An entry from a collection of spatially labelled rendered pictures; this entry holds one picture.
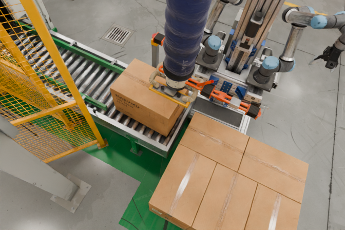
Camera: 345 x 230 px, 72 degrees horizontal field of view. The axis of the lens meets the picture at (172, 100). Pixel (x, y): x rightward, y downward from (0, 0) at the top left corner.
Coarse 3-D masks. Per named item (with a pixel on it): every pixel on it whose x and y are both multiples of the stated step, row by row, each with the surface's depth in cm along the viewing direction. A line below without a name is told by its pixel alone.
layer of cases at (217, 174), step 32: (192, 128) 236; (224, 128) 239; (192, 160) 220; (224, 160) 222; (256, 160) 224; (288, 160) 226; (160, 192) 204; (192, 192) 205; (224, 192) 207; (256, 192) 209; (288, 192) 211; (192, 224) 194; (224, 224) 194; (256, 224) 196; (288, 224) 197
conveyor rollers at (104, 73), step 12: (24, 36) 285; (36, 36) 284; (24, 48) 273; (36, 48) 276; (60, 48) 277; (48, 60) 267; (72, 60) 272; (48, 72) 259; (84, 72) 261; (96, 72) 263; (48, 84) 253; (84, 84) 254; (96, 84) 255; (72, 96) 246; (96, 96) 248; (96, 108) 240; (108, 108) 243; (120, 120) 237; (180, 120) 240
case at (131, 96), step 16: (144, 64) 222; (128, 80) 212; (144, 80) 213; (160, 80) 214; (112, 96) 218; (128, 96) 203; (144, 96) 204; (160, 96) 206; (128, 112) 230; (144, 112) 210; (160, 112) 197; (176, 112) 214; (160, 128) 220
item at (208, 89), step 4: (208, 84) 173; (212, 84) 172; (204, 88) 171; (208, 88) 171; (212, 88) 171; (200, 92) 172; (204, 92) 168; (208, 92) 169; (212, 92) 168; (204, 96) 172; (208, 96) 171
